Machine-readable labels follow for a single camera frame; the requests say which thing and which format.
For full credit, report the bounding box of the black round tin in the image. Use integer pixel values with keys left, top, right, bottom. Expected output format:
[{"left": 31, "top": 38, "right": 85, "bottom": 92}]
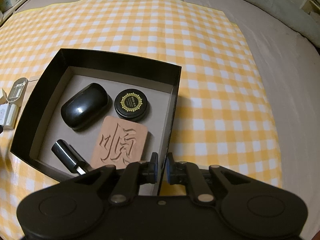
[{"left": 114, "top": 88, "right": 149, "bottom": 121}]

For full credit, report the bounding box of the glossy black oval case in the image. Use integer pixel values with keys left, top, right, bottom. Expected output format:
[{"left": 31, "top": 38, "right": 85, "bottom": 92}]
[{"left": 60, "top": 83, "right": 110, "bottom": 130}]

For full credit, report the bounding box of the black cardboard box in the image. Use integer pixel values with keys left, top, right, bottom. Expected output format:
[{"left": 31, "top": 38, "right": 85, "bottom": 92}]
[{"left": 10, "top": 48, "right": 182, "bottom": 181}]

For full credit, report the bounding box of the long beige wooden block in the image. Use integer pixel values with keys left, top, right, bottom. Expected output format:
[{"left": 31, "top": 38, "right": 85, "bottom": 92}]
[{"left": 17, "top": 75, "right": 40, "bottom": 120}]

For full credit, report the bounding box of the white USB charger cube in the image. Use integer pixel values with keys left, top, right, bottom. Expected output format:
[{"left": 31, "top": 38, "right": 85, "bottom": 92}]
[{"left": 0, "top": 103, "right": 11, "bottom": 127}]

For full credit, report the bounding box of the pink tube white cap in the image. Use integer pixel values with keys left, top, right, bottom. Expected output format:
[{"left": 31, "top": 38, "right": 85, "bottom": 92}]
[{"left": 0, "top": 88, "right": 7, "bottom": 105}]

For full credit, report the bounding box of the carved wooden coaster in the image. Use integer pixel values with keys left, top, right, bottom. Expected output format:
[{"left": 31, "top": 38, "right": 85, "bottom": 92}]
[{"left": 90, "top": 116, "right": 148, "bottom": 169}]

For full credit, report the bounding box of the yellow checkered cloth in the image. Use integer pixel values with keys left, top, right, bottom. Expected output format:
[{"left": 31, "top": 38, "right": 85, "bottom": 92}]
[{"left": 0, "top": 0, "right": 283, "bottom": 240}]

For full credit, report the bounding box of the white cylindrical tube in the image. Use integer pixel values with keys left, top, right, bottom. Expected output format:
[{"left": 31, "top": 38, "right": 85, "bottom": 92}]
[{"left": 4, "top": 104, "right": 19, "bottom": 129}]

